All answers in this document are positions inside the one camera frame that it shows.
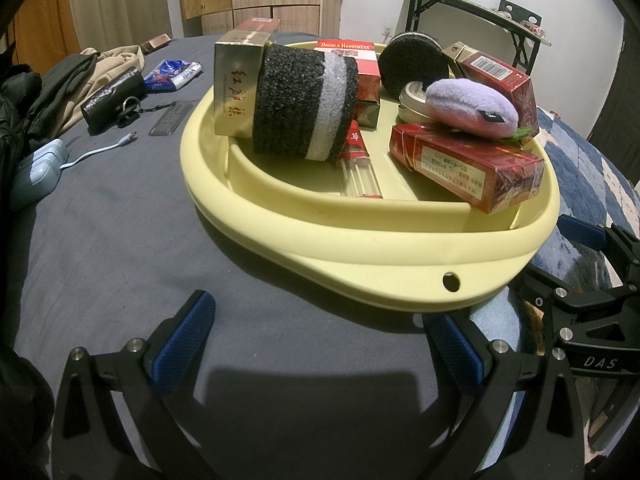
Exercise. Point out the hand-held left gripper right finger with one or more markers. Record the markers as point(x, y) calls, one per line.
point(457, 355)

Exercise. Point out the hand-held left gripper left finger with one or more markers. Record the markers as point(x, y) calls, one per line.
point(185, 345)

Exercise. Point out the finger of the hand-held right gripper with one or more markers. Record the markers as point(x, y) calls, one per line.
point(585, 305)
point(582, 232)

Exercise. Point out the red cigarette carton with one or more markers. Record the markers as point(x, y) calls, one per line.
point(465, 170)
point(500, 77)

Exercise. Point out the yellow plastic basin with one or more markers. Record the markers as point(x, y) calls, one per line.
point(350, 255)

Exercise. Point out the purple plush puff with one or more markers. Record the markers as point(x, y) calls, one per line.
point(465, 107)

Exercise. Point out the black foam cylinder grey stripe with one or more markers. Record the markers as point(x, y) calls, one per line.
point(290, 105)
point(410, 65)

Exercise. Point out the red and gold carton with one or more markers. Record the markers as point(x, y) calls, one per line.
point(235, 95)

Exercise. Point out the red box yellow lettering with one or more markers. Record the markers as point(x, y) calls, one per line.
point(364, 90)

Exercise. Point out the blue checkered plush blanket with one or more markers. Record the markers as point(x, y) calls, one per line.
point(585, 170)

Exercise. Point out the dark wooden door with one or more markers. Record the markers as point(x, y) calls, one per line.
point(620, 100)

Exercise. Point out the red-white small item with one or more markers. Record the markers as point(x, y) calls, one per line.
point(531, 26)

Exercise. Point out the round metal tin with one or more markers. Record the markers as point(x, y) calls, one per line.
point(414, 102)

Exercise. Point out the grey comb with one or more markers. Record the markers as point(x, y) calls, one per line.
point(171, 119)

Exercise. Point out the black key pouch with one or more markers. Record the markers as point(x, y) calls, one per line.
point(110, 97)

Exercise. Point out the blue tissue packet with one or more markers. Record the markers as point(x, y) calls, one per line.
point(172, 75)

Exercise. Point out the dark green clothes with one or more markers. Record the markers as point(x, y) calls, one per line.
point(60, 85)

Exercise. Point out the beige clothes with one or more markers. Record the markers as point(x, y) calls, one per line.
point(115, 62)

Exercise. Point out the small copper box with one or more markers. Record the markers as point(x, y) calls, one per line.
point(156, 43)

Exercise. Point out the beige curtain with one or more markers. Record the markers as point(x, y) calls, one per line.
point(120, 0)

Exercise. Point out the orange wooden door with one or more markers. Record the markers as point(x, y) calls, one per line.
point(45, 10)

